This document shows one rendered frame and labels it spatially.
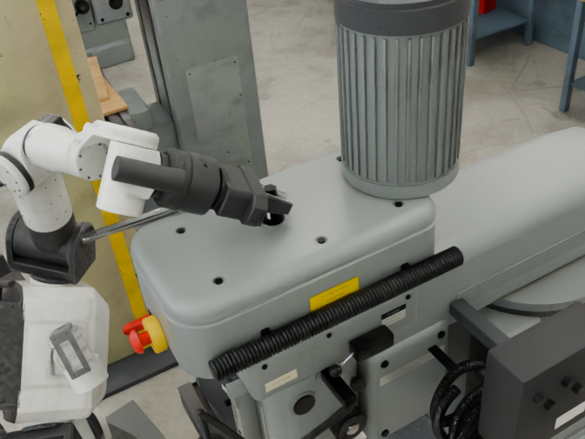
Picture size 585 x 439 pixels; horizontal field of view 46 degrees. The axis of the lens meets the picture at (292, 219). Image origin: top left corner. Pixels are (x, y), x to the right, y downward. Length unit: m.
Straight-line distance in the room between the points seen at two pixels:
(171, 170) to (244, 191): 0.12
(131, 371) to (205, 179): 2.57
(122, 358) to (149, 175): 2.68
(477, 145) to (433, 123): 3.90
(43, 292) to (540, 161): 1.02
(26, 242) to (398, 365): 0.75
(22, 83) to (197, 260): 1.78
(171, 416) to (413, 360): 2.10
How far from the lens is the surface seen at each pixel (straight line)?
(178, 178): 0.94
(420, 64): 1.01
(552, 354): 1.13
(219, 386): 1.94
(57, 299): 1.40
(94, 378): 1.31
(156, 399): 3.39
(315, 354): 1.15
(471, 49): 6.02
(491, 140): 5.02
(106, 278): 3.23
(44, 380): 1.41
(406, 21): 0.98
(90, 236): 1.14
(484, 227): 1.30
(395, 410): 1.41
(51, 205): 1.29
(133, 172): 0.93
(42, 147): 1.10
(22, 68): 2.71
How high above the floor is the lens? 2.54
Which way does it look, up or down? 37 degrees down
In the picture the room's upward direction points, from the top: 6 degrees counter-clockwise
